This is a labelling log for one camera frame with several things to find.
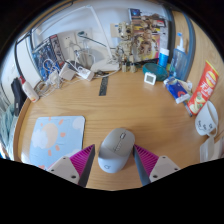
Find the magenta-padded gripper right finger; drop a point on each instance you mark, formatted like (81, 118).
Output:
(148, 161)

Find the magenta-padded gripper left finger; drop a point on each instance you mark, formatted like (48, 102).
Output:
(81, 161)

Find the light grey computer mouse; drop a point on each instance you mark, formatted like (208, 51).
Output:
(115, 150)

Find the pastel sun cloud mouse pad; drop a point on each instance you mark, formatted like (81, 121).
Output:
(55, 138)

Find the white mug with face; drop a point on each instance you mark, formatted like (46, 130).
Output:
(206, 120)

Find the blue tissue pack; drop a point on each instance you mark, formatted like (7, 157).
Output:
(176, 90)

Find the black ruler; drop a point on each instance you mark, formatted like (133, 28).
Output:
(103, 86)

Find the light green blanket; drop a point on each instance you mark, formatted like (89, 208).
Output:
(6, 128)

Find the small white digital clock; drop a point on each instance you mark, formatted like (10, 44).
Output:
(150, 78)

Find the small white charger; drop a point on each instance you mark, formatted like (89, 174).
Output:
(55, 78)

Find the white power strip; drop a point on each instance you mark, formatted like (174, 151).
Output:
(86, 73)

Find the red chips can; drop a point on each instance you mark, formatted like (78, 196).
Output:
(203, 90)

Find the white power adapter block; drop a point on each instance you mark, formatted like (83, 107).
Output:
(68, 71)

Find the teal bowl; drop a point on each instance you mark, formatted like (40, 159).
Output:
(159, 70)

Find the black bag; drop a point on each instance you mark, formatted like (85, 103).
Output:
(17, 95)

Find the white desk lamp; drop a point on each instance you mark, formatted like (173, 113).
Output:
(105, 66)

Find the blue spray bottle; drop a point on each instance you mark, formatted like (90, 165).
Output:
(178, 63)

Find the thin gooseneck lamp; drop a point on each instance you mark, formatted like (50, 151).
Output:
(86, 58)

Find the blue white-capped bottle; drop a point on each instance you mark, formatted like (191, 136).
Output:
(163, 58)

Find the blue model kit box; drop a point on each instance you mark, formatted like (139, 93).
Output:
(45, 58)

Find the beige robot model figure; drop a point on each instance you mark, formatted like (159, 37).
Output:
(126, 46)

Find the colourful figure box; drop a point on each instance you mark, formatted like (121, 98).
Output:
(150, 36)

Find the white wall socket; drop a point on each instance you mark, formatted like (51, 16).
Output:
(71, 40)

